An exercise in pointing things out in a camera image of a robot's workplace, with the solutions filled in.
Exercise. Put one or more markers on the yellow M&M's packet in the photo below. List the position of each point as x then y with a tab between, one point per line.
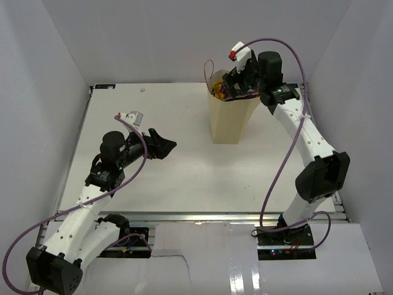
218	90

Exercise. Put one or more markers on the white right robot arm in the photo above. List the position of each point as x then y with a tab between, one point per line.
325	169

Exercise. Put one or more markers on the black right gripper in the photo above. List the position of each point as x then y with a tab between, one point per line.
252	64

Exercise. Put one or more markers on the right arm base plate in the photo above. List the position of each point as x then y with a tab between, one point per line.
288	245

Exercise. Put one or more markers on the dark purple nut snack bag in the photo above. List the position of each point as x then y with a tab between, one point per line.
241	96

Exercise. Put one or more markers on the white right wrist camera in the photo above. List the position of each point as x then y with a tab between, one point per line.
240	54

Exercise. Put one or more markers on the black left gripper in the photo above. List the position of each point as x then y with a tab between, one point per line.
157	146

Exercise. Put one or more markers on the aluminium front rail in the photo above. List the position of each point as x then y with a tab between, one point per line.
253	218

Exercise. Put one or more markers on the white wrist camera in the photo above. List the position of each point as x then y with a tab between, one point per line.
240	54
131	120

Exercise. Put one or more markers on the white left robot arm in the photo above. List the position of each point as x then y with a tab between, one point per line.
59	264

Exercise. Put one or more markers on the left blue table label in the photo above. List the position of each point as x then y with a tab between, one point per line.
104	86

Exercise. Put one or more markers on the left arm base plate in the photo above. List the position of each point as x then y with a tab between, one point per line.
132	237

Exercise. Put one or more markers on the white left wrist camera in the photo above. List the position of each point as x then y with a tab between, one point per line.
131	120

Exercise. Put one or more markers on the beige paper bag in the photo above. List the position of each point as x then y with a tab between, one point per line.
227	119

